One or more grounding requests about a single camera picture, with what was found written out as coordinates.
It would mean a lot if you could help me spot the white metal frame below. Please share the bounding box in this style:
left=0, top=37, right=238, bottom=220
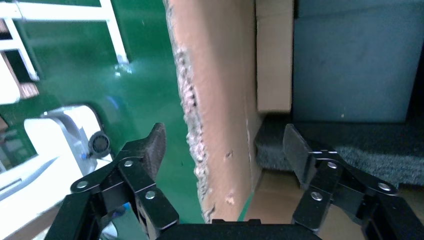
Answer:
left=0, top=0, right=130, bottom=105

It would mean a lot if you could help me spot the large open cardboard box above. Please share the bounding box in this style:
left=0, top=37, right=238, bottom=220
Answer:
left=163, top=0, right=424, bottom=240

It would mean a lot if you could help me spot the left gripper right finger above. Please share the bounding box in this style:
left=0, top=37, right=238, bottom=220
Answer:
left=282, top=123, right=424, bottom=240

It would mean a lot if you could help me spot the black round base fitting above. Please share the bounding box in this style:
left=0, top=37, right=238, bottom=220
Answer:
left=88, top=131, right=111, bottom=157

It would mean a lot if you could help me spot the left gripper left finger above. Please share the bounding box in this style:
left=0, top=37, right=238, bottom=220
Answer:
left=44, top=122, right=180, bottom=240

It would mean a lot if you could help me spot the white robot base body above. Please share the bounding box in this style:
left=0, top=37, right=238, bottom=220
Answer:
left=0, top=105, right=115, bottom=240

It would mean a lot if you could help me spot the dark grey foam block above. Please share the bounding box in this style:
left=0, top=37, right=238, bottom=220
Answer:
left=254, top=114, right=424, bottom=190

